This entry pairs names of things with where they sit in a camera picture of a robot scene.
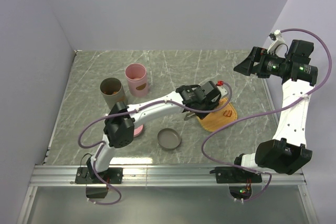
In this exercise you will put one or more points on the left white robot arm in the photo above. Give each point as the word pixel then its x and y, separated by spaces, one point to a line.
pixel 120 123

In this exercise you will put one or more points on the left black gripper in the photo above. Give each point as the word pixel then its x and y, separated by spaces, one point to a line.
pixel 213 105

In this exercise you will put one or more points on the metal tongs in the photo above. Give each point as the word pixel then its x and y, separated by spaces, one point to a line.
pixel 189 116

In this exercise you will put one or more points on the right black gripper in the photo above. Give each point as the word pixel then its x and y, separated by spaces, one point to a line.
pixel 257 54

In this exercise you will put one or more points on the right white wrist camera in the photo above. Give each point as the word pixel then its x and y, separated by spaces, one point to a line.
pixel 277 40

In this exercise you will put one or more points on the pink round lid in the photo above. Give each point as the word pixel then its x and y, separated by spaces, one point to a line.
pixel 138 131

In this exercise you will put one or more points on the grey cylindrical container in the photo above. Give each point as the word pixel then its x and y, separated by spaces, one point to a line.
pixel 113 84

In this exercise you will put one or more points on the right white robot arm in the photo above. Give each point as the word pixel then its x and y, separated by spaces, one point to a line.
pixel 287 151

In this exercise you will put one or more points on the aluminium mounting rail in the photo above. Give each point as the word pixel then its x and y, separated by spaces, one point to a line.
pixel 186 193

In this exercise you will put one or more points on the woven bamboo tray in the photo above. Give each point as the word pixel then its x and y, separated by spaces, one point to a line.
pixel 216 120

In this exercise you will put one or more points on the grey round lid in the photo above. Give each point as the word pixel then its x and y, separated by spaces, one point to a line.
pixel 168 139

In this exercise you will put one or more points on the pink cylindrical container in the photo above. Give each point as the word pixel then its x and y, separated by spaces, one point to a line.
pixel 136 75

